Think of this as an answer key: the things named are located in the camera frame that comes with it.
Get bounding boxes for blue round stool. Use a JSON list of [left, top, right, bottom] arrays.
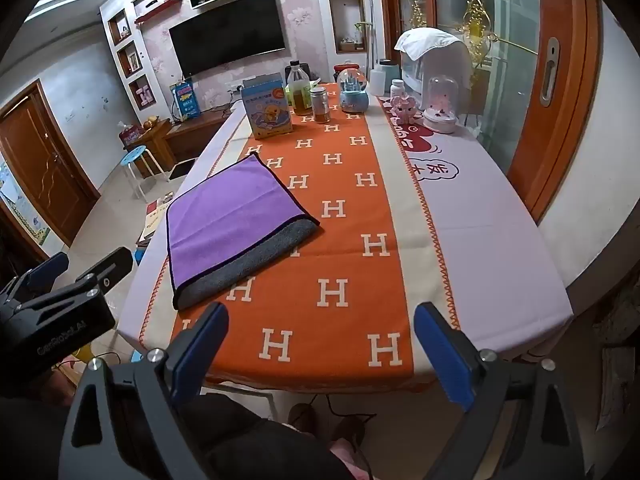
[[119, 144, 169, 202]]

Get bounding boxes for black cable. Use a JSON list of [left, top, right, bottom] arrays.
[[309, 392, 377, 422]]

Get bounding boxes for brown wooden door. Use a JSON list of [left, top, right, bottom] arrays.
[[0, 78, 99, 249]]

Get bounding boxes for bottle with amber liquid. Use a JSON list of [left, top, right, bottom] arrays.
[[285, 60, 312, 116]]

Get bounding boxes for orange H-pattern tablecloth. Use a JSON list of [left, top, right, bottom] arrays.
[[117, 80, 575, 402]]

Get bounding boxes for wooden sliding door frame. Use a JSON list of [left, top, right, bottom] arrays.
[[506, 0, 602, 224]]

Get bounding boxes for blue cartoon carton box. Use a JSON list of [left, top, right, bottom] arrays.
[[240, 74, 294, 140]]

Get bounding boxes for pink toy figure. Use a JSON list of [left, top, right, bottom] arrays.
[[390, 94, 419, 124]]

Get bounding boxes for black flat television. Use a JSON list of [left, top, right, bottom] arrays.
[[168, 0, 287, 77]]

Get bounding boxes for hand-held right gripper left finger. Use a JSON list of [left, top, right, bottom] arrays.
[[59, 302, 231, 480]]

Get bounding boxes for red wall shelf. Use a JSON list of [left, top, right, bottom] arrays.
[[133, 0, 184, 25]]

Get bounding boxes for glass jar with brown contents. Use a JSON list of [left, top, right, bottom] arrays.
[[309, 86, 331, 124]]

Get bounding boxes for white container with dark lid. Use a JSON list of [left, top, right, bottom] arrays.
[[369, 58, 399, 97]]

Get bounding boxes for white cloth cover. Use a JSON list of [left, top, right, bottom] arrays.
[[393, 27, 469, 64]]

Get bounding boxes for gold hanging ornament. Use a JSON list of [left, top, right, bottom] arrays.
[[462, 0, 501, 69]]

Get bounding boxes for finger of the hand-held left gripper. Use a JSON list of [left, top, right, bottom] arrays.
[[75, 246, 135, 295], [0, 252, 70, 307]]

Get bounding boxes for brown slipper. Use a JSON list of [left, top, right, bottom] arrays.
[[332, 414, 367, 454], [288, 402, 319, 437]]

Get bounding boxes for person's dark trouser leg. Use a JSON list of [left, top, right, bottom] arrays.
[[172, 392, 362, 480]]

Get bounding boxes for wall poster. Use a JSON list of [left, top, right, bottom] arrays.
[[0, 154, 54, 247]]

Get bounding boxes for books on floor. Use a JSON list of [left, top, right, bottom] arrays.
[[135, 194, 177, 249]]

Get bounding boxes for glass dome lamp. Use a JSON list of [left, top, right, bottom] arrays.
[[422, 74, 460, 135]]

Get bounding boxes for red tissue box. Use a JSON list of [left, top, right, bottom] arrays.
[[117, 124, 147, 149]]

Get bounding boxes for purple and grey towel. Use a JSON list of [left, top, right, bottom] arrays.
[[166, 151, 321, 311]]

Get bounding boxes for blue standing box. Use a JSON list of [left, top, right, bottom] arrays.
[[169, 78, 202, 122]]

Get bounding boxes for wooden television cabinet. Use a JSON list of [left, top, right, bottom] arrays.
[[134, 107, 237, 182]]

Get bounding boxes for orange printed table runner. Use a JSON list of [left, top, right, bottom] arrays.
[[139, 82, 461, 397]]

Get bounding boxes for teal snow globe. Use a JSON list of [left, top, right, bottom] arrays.
[[339, 67, 371, 114]]

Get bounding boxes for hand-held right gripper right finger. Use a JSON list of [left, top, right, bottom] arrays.
[[414, 302, 587, 480]]

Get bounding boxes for white appliance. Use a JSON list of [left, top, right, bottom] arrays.
[[400, 35, 474, 112]]

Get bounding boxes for metal door handle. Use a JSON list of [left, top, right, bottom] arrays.
[[538, 37, 560, 107]]

